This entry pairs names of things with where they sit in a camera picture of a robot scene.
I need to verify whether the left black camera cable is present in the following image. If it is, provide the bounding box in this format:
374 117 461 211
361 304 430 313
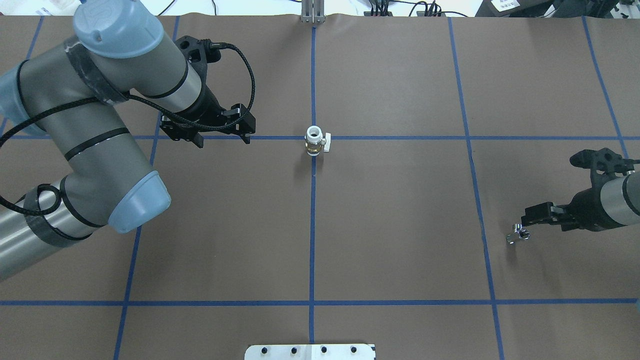
0 42 257 217

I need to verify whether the chrome pipe fitting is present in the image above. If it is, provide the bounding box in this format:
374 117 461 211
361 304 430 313
505 223 531 245

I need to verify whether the white brass PPR valve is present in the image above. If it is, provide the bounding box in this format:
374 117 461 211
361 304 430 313
304 125 333 157

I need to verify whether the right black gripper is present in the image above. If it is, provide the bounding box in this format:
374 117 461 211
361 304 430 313
521 187 613 232

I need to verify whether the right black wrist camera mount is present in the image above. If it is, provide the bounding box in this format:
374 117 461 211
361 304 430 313
569 147 640 188

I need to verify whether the white pedestal column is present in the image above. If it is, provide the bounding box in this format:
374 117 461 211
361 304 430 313
244 343 377 360

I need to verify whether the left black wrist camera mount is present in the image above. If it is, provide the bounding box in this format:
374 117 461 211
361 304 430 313
174 35 224 79

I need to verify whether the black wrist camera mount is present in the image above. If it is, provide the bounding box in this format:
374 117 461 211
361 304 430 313
174 35 224 79
569 147 640 188

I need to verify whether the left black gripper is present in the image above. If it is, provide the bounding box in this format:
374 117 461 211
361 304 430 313
160 88 256 149

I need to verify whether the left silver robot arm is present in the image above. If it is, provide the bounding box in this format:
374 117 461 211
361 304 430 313
1 0 256 280

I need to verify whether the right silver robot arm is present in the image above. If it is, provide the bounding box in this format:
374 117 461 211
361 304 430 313
520 173 640 232

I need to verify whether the aluminium frame post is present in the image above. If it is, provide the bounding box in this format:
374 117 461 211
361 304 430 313
299 0 326 25

